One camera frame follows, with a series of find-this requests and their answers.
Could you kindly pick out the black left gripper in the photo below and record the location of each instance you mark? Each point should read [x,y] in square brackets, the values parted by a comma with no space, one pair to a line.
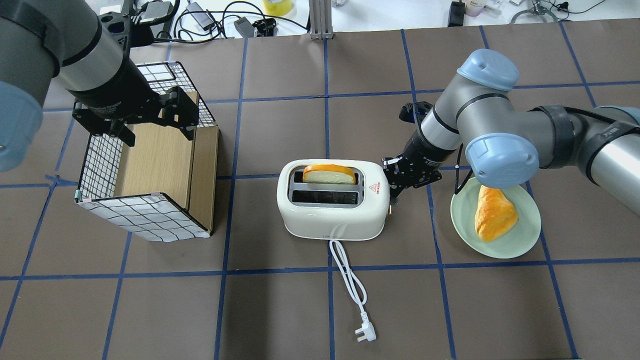
[121,88]

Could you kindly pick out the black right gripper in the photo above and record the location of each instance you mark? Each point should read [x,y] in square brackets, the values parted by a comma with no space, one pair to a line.
[419,151]

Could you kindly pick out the white toaster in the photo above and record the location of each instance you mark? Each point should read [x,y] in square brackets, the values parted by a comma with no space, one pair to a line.
[354,211]

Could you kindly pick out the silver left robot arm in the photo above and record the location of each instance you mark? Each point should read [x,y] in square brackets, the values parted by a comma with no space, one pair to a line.
[89,53]

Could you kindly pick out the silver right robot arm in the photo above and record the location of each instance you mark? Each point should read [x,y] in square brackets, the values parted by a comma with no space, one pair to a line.
[506,147]

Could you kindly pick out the wooden box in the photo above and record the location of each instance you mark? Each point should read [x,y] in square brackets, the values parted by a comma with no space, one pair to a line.
[165,187]

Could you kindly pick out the toast bread slice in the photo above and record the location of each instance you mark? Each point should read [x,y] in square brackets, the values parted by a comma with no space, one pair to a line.
[328,174]

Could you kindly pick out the triangular yellow pastry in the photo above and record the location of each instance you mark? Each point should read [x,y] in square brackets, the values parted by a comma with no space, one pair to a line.
[495,214]

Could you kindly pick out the green plate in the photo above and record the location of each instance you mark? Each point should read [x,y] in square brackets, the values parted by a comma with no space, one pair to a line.
[514,243]

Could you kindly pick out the black power adapter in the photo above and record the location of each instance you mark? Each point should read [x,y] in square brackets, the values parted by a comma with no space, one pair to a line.
[203,19]

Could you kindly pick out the yellow tape roll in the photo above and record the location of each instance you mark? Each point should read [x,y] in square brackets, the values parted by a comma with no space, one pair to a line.
[277,8]

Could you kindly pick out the aluminium frame post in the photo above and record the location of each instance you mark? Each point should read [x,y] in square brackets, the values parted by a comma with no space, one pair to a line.
[320,15]

